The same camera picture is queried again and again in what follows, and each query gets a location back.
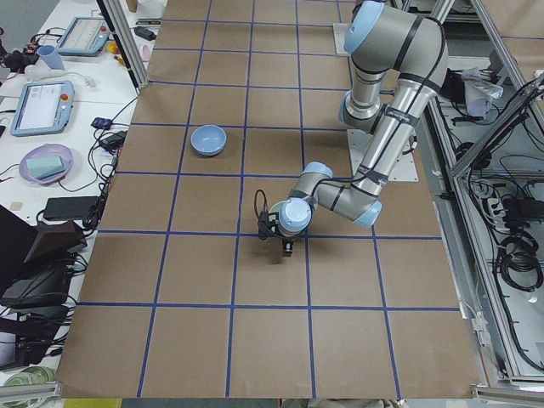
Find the teach pendant tablet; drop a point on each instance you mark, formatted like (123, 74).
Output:
(43, 108)
(85, 36)

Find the blue bowl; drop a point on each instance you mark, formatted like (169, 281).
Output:
(208, 140)

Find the blue plastic cup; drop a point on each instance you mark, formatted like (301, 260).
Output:
(50, 56)

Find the purple plate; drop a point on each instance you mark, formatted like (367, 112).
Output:
(47, 150)

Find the black laptop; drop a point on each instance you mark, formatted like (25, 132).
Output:
(35, 261)

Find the far teach pendant tablet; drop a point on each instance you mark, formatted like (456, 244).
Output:
(85, 36)

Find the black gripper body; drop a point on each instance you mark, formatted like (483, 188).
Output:
(287, 246)

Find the black power adapter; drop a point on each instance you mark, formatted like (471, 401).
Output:
(69, 208)

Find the green bowl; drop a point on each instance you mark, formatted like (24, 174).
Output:
(275, 210)

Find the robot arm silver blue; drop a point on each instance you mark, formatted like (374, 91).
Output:
(400, 62)

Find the aluminium frame post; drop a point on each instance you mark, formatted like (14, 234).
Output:
(116, 20)

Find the pink cup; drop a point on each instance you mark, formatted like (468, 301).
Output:
(144, 52)

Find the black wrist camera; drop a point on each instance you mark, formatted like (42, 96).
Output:
(267, 225)

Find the green sponge block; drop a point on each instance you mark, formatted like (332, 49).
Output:
(42, 167)

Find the small blue black device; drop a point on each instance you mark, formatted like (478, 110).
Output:
(101, 123)

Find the near teach pendant tablet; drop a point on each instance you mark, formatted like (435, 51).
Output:
(43, 108)

